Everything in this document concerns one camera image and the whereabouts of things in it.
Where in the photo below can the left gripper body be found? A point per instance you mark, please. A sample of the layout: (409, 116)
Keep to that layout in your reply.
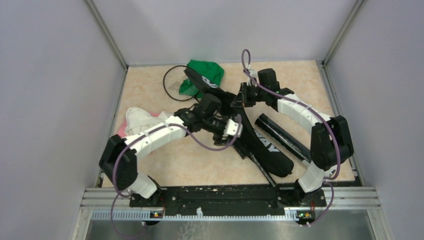
(216, 126)

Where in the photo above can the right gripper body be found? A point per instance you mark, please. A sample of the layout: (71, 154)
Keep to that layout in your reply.
(252, 95)

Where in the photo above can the badminton racket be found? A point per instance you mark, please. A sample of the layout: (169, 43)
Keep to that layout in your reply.
(262, 170)
(173, 85)

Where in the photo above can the black racket bag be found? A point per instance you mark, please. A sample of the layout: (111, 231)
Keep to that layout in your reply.
(274, 162)

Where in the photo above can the black shuttlecock tube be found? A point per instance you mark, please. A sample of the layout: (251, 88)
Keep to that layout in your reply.
(288, 141)

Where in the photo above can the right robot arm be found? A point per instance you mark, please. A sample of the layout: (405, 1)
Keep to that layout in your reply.
(331, 142)

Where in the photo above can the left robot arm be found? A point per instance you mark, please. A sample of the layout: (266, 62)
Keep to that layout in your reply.
(119, 160)

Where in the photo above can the green cloth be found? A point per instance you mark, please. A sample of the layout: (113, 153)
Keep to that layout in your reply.
(211, 70)

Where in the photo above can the white towel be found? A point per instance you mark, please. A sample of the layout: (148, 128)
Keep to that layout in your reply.
(162, 115)

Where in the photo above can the pink cloth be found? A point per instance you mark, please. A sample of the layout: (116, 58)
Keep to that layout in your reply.
(121, 129)

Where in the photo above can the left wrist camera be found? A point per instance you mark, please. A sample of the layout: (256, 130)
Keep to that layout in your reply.
(233, 128)

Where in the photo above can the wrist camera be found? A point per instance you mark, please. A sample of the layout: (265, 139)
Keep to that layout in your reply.
(251, 76)
(233, 128)

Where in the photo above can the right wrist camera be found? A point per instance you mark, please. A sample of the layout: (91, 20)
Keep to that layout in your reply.
(251, 76)

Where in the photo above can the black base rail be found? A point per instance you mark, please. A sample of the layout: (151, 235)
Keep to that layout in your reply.
(251, 200)

